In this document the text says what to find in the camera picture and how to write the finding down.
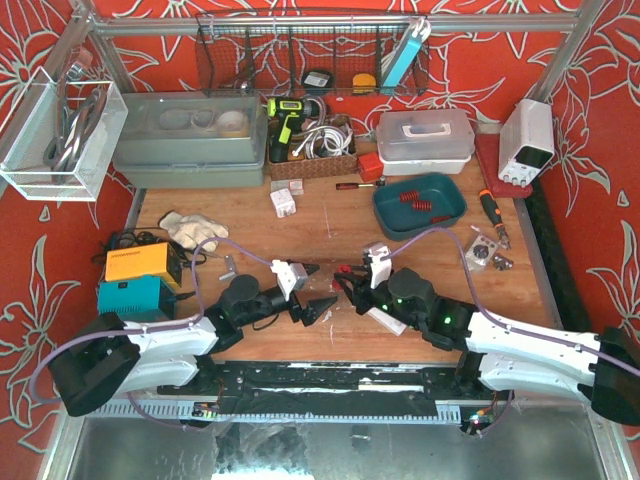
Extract grey metal bracket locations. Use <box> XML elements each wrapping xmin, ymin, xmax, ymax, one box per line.
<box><xmin>219</xmin><ymin>255</ymin><xmax>237</xmax><ymax>282</ymax></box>

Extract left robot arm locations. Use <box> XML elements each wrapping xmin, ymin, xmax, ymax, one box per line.
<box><xmin>47</xmin><ymin>261</ymin><xmax>337</xmax><ymax>417</ymax></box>

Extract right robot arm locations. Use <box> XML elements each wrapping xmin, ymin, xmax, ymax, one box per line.
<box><xmin>334</xmin><ymin>267</ymin><xmax>639</xmax><ymax>426</ymax></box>

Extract white power adapter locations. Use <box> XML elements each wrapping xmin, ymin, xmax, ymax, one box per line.
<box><xmin>270</xmin><ymin>188</ymin><xmax>297</xmax><ymax>218</ymax></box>

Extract teal plastic tray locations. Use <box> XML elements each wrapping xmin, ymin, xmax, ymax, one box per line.
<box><xmin>372</xmin><ymin>173</ymin><xmax>467</xmax><ymax>241</ymax></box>

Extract white work glove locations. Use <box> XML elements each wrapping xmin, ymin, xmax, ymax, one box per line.
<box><xmin>158</xmin><ymin>211</ymin><xmax>229</xmax><ymax>250</ymax></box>

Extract teal box device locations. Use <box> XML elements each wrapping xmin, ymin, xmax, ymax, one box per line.
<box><xmin>97</xmin><ymin>275</ymin><xmax>176</xmax><ymax>322</ymax></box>

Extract yellow box device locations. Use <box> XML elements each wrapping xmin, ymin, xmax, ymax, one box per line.
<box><xmin>105</xmin><ymin>242</ymin><xmax>183</xmax><ymax>288</ymax></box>

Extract small metal parts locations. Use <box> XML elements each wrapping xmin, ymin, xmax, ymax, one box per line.
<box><xmin>492</xmin><ymin>253</ymin><xmax>514</xmax><ymax>271</ymax></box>

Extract brown wicker basket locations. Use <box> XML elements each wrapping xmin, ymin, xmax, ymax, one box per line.
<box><xmin>266</xmin><ymin>114</ymin><xmax>358</xmax><ymax>180</ymax></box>

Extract red small box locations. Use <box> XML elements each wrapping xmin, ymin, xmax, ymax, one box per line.
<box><xmin>357</xmin><ymin>152</ymin><xmax>384</xmax><ymax>182</ymax></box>

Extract orange black screwdriver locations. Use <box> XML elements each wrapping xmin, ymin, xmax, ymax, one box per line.
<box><xmin>479</xmin><ymin>189</ymin><xmax>511</xmax><ymax>250</ymax></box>

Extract white clear toolbox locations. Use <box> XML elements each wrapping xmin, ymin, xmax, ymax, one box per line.
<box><xmin>376</xmin><ymin>109</ymin><xmax>475</xmax><ymax>176</ymax></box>

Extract grey plastic storage box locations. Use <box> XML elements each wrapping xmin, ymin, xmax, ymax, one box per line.
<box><xmin>112</xmin><ymin>92</ymin><xmax>268</xmax><ymax>189</ymax></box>

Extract black round tape measure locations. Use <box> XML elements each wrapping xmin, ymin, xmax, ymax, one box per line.
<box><xmin>301</xmin><ymin>69</ymin><xmax>334</xmax><ymax>96</ymax></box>

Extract yellow tape measure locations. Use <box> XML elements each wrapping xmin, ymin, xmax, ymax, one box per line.
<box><xmin>352</xmin><ymin>73</ymin><xmax>377</xmax><ymax>95</ymax></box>

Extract white power supply unit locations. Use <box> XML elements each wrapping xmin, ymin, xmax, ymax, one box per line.
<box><xmin>498</xmin><ymin>99</ymin><xmax>554</xmax><ymax>188</ymax></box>

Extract blue white board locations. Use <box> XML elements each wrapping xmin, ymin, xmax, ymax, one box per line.
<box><xmin>380</xmin><ymin>17</ymin><xmax>432</xmax><ymax>95</ymax></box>

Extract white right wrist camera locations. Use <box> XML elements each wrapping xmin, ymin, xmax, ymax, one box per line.
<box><xmin>363</xmin><ymin>242</ymin><xmax>392</xmax><ymax>289</ymax></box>

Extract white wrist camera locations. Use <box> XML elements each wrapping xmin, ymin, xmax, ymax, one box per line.
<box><xmin>270</xmin><ymin>260</ymin><xmax>308</xmax><ymax>301</ymax></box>
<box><xmin>363</xmin><ymin>242</ymin><xmax>392</xmax><ymax>289</ymax></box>

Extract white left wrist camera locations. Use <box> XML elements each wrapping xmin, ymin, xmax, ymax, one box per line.
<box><xmin>270</xmin><ymin>260</ymin><xmax>308</xmax><ymax>301</ymax></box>

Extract white base plate with pegs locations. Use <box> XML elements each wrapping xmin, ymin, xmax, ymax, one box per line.
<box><xmin>367</xmin><ymin>307</ymin><xmax>407</xmax><ymax>336</ymax></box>

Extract red handled small tool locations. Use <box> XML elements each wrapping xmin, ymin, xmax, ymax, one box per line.
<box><xmin>335</xmin><ymin>182</ymin><xmax>377</xmax><ymax>191</ymax></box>

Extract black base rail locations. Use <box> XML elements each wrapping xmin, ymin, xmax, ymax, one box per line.
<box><xmin>157</xmin><ymin>361</ymin><xmax>506</xmax><ymax>417</ymax></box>

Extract white coiled cables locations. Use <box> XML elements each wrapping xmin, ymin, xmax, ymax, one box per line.
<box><xmin>292</xmin><ymin>124</ymin><xmax>356</xmax><ymax>159</ymax></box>

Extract green cordless drill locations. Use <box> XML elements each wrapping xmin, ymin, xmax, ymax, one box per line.
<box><xmin>267</xmin><ymin>97</ymin><xmax>320</xmax><ymax>164</ymax></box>

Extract black cable duct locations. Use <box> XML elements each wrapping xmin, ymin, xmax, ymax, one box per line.
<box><xmin>525</xmin><ymin>179</ymin><xmax>592</xmax><ymax>332</ymax></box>

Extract black wire wall basket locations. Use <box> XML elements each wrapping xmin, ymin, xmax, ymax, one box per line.
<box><xmin>195</xmin><ymin>22</ymin><xmax>429</xmax><ymax>96</ymax></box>

